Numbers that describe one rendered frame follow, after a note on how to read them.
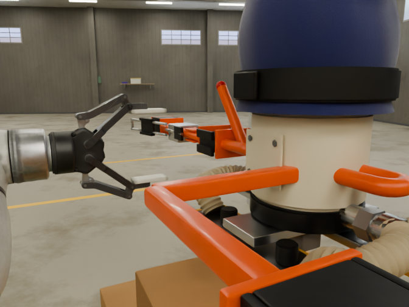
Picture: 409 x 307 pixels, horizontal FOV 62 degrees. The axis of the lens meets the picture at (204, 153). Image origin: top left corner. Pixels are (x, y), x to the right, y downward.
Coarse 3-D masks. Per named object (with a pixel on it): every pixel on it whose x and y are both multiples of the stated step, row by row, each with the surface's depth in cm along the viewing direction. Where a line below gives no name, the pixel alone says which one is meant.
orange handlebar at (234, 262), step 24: (240, 144) 63; (264, 168) 43; (288, 168) 43; (360, 168) 45; (144, 192) 35; (168, 192) 33; (192, 192) 37; (216, 192) 39; (384, 192) 38; (408, 192) 38; (168, 216) 29; (192, 216) 27; (192, 240) 25; (216, 240) 23; (216, 264) 22; (240, 264) 20; (264, 264) 20
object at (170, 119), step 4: (156, 116) 106; (160, 116) 106; (164, 116) 106; (168, 116) 106; (172, 116) 106; (156, 120) 101; (160, 120) 99; (164, 120) 99; (168, 120) 100; (172, 120) 100; (176, 120) 101; (180, 120) 101; (156, 124) 102; (156, 128) 102; (160, 128) 99; (164, 132) 100; (168, 132) 100
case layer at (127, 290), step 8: (104, 288) 138; (112, 288) 138; (120, 288) 138; (128, 288) 138; (104, 296) 133; (112, 296) 133; (120, 296) 133; (128, 296) 133; (104, 304) 129; (112, 304) 128; (120, 304) 128; (128, 304) 128
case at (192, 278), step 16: (144, 272) 75; (160, 272) 75; (176, 272) 75; (192, 272) 75; (208, 272) 75; (144, 288) 70; (160, 288) 69; (176, 288) 69; (192, 288) 69; (208, 288) 69; (144, 304) 70; (160, 304) 64; (176, 304) 64; (192, 304) 64; (208, 304) 64
